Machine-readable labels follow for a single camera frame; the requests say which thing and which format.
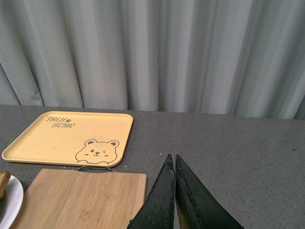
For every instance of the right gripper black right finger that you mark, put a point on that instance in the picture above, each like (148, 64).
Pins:
(196, 206)

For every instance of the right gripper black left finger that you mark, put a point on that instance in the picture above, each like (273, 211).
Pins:
(157, 211)

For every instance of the white plate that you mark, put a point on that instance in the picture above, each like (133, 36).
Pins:
(11, 204)

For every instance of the yellow bear tray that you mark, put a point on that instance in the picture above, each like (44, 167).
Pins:
(72, 139)

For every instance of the wooden cutting board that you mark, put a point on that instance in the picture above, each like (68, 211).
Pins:
(70, 199)

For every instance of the grey curtain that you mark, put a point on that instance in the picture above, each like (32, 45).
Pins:
(241, 57)

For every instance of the bottom bread slice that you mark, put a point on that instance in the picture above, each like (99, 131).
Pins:
(4, 179)

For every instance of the metal board handle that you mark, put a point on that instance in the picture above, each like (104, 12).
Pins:
(94, 168)

